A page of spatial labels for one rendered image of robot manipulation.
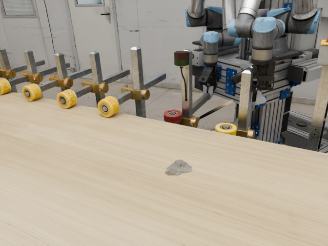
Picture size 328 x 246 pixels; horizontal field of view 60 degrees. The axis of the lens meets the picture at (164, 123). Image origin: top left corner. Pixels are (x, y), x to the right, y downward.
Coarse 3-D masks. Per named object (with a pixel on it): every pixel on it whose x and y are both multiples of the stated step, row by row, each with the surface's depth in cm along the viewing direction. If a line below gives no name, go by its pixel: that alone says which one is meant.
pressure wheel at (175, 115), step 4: (164, 112) 125; (168, 112) 125; (172, 112) 123; (176, 112) 125; (180, 112) 124; (164, 116) 123; (168, 116) 121; (172, 116) 121; (176, 116) 121; (180, 116) 122; (164, 120) 124; (168, 120) 122; (172, 120) 121; (176, 120) 121; (180, 120) 123
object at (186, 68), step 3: (177, 51) 113; (180, 51) 113; (183, 51) 113; (186, 51) 112; (180, 60) 111; (180, 66) 114; (183, 66) 112; (186, 66) 117; (183, 69) 118; (186, 69) 117; (183, 78) 117; (186, 99) 123
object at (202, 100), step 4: (204, 96) 154; (208, 96) 156; (196, 100) 149; (200, 100) 149; (204, 100) 151; (192, 104) 144; (196, 104) 144; (200, 104) 147; (192, 108) 139; (196, 108) 144; (192, 112) 140
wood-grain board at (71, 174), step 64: (0, 128) 118; (64, 128) 116; (128, 128) 113; (192, 128) 111; (0, 192) 80; (64, 192) 79; (128, 192) 78; (192, 192) 77; (256, 192) 75; (320, 192) 74
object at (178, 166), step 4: (176, 160) 88; (180, 160) 89; (172, 164) 86; (176, 164) 86; (180, 164) 86; (184, 164) 86; (188, 164) 86; (168, 168) 86; (172, 168) 85; (176, 168) 86; (180, 168) 85; (184, 168) 85; (188, 168) 86; (164, 172) 85; (168, 172) 84; (172, 172) 84; (176, 172) 84; (180, 172) 84
